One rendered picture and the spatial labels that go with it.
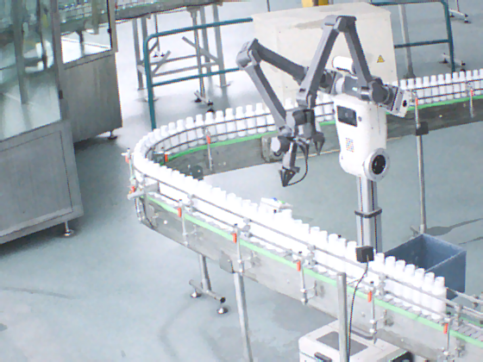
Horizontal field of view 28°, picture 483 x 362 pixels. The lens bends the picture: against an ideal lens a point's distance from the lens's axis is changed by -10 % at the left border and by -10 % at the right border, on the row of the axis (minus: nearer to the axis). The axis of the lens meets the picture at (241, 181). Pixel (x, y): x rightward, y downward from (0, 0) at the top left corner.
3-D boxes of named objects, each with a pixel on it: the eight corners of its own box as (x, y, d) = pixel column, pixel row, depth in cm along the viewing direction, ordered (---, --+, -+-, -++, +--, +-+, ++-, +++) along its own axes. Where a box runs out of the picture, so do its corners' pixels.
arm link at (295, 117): (315, 94, 426) (301, 92, 433) (293, 100, 419) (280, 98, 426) (319, 122, 429) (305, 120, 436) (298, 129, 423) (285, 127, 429)
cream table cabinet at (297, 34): (376, 120, 948) (362, 1, 909) (404, 138, 892) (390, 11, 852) (264, 141, 922) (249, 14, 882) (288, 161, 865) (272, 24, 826)
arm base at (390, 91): (386, 84, 462) (379, 108, 463) (375, 78, 457) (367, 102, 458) (399, 87, 455) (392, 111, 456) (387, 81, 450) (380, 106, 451)
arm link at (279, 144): (298, 124, 466) (285, 129, 472) (279, 121, 458) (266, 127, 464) (302, 150, 463) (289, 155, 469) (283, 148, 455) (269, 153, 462)
